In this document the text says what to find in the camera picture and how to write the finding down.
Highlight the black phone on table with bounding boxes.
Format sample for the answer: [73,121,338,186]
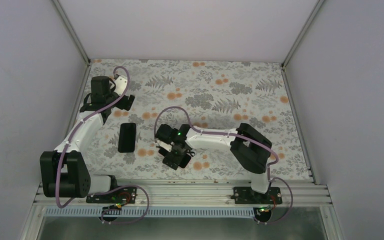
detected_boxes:
[117,122,137,153]

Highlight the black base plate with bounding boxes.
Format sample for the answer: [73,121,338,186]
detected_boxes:
[86,186,137,205]
[230,186,283,205]

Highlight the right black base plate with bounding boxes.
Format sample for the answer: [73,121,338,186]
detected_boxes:
[230,186,283,205]

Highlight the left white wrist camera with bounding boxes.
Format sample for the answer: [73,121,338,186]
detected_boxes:
[111,74,129,96]

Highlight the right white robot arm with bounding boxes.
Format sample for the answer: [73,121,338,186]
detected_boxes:
[154,123,272,204]

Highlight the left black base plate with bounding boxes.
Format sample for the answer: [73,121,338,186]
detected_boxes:
[86,186,137,205]

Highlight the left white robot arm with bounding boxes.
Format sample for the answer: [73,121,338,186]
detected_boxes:
[39,75,135,203]

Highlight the aluminium rail frame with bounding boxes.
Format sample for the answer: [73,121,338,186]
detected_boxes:
[32,179,333,208]

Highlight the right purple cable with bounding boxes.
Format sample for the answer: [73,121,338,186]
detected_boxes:
[153,105,294,225]

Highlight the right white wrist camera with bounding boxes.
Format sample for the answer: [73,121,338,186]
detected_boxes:
[155,139,172,155]

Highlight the grey slotted cable duct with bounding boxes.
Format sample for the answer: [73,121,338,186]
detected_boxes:
[44,206,255,219]

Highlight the floral patterned table mat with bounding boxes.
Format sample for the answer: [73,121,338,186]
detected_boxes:
[83,58,311,181]

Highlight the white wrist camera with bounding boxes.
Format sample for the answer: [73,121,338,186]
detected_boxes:
[111,74,129,96]
[155,139,172,155]

